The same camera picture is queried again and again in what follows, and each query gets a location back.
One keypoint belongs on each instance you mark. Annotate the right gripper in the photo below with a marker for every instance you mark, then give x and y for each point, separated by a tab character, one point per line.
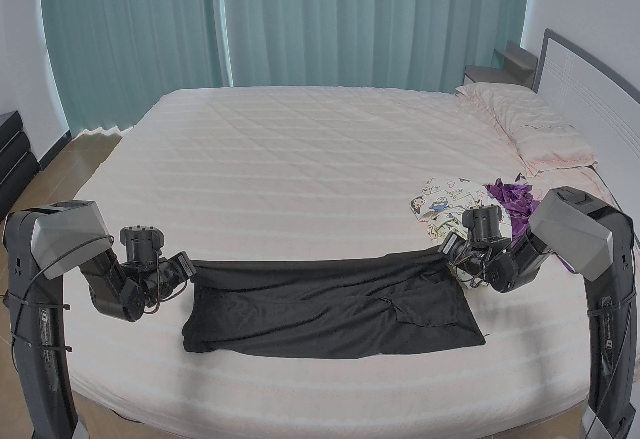
455	249

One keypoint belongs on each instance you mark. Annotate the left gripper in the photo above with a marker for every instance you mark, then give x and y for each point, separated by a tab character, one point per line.
181	272

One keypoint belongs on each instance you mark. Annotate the black T-shirt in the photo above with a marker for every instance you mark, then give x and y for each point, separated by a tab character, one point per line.
325	307

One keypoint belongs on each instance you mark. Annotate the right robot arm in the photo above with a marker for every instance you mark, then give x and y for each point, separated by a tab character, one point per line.
600	247

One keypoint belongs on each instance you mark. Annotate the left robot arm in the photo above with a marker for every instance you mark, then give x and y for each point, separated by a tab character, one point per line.
45	277

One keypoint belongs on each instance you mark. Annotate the bed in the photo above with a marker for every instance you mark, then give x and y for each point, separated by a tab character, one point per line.
300	152

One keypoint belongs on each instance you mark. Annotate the white printed garment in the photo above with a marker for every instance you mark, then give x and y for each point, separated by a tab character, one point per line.
442	207

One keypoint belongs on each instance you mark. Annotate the purple garment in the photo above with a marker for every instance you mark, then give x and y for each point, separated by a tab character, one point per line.
515	199

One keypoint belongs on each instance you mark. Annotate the cream pillow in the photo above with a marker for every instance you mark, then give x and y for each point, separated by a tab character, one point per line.
535	127

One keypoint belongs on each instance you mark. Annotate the grey bedside table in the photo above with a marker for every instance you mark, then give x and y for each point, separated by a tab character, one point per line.
492	73

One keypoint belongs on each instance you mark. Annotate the black chest of drawers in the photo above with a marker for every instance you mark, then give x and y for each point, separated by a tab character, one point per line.
15	157

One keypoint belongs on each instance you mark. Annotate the blue-green curtain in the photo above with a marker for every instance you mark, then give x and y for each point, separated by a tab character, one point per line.
125	27
375	7

